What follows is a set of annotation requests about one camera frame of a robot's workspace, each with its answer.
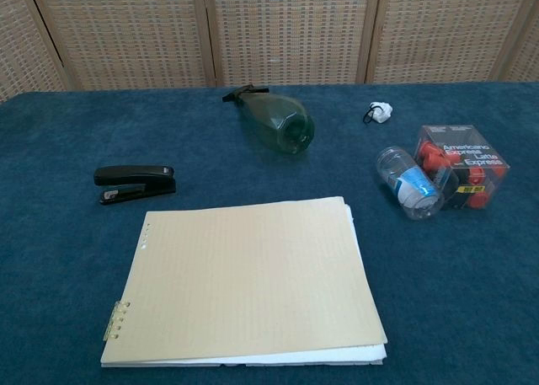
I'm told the black stapler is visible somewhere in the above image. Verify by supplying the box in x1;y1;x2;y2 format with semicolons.
93;163;178;206

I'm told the green spray bottle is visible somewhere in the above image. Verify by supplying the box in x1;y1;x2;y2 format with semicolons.
221;85;316;157

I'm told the white crumpled paper ball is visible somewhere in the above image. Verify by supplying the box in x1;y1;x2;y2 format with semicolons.
369;101;395;124

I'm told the woven folding screen panel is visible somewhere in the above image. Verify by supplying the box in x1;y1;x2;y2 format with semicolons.
503;0;539;83
204;0;382;88
25;0;218;92
365;0;539;85
0;0;71;104

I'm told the red and black box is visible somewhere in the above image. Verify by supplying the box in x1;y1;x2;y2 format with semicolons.
414;124;512;211

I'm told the blue table cloth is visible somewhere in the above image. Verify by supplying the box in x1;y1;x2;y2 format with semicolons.
0;80;539;385

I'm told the beige ring-bound notebook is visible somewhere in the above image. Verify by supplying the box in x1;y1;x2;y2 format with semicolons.
99;196;389;368

